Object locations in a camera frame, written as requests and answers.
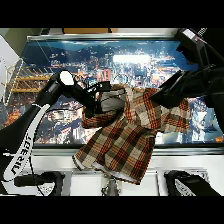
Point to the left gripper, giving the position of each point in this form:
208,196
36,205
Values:
92,105

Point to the checked shirt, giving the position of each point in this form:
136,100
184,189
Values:
123,146

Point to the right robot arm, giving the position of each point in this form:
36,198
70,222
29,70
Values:
200,83

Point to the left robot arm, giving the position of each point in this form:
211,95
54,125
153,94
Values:
23,133

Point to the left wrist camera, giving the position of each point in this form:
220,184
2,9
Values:
100,86

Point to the silver frame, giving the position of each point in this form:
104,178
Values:
50,151

